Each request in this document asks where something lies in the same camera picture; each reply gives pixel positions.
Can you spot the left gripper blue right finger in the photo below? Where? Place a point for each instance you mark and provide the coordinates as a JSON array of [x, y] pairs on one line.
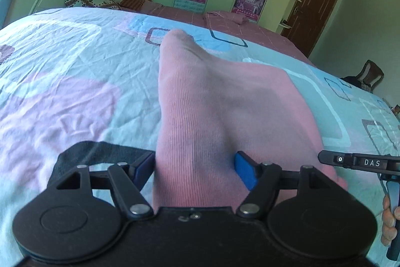
[[251, 173]]

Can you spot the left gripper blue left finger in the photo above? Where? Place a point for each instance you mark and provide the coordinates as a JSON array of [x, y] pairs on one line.
[[133, 176]]

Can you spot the pink sweatshirt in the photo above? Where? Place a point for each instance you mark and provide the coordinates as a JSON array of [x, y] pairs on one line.
[[213, 108]]

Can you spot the person's right hand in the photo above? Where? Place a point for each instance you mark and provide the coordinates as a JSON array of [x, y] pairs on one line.
[[389, 219]]

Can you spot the wooden side table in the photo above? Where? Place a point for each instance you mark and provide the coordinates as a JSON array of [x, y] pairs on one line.
[[396, 111]]

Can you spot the wooden chair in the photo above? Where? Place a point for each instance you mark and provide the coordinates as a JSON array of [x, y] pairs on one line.
[[368, 79]]

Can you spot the pink checked bed cover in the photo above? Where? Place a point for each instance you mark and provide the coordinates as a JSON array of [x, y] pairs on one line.
[[248, 31]]

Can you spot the folded pink blanket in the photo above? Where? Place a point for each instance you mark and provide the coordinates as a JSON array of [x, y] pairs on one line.
[[234, 17]]

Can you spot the orange striped pillow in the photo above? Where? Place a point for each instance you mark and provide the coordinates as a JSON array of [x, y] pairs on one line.
[[134, 5]]

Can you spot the lower right poster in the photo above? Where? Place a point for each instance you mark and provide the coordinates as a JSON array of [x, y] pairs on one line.
[[250, 8]]

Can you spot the brown wooden door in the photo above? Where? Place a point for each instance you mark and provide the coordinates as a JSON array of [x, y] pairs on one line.
[[307, 22]]

